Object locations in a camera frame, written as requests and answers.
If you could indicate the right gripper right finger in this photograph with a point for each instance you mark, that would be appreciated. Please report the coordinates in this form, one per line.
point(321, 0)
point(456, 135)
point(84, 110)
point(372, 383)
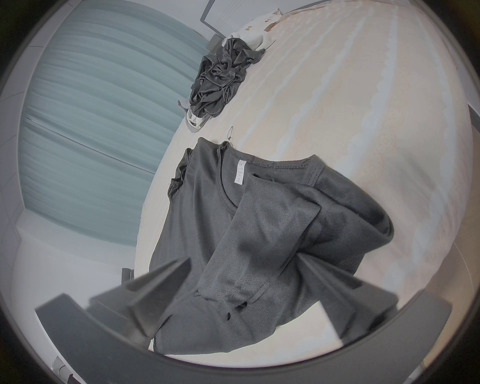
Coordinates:
point(352, 303)

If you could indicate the grey bedside table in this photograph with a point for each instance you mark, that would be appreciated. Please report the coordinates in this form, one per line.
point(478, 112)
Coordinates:
point(216, 43)

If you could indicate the bed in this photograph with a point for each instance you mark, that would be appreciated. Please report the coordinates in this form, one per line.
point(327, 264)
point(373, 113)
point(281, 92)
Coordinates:
point(356, 112)

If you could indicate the blue-green curtain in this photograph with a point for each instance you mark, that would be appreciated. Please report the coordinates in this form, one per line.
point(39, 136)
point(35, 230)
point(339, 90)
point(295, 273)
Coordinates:
point(112, 75)
point(75, 187)

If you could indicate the pile of clothes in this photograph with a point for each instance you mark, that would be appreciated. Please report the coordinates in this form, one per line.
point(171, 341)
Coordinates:
point(217, 75)

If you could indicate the white printed pillow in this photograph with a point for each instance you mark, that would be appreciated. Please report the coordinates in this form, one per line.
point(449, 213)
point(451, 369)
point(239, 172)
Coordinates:
point(258, 33)

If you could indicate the black T-shirt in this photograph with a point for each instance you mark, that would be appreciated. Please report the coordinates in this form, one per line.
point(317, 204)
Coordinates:
point(262, 243)

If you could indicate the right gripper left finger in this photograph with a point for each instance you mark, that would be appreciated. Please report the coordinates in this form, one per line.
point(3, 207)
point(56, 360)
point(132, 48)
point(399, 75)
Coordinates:
point(150, 296)

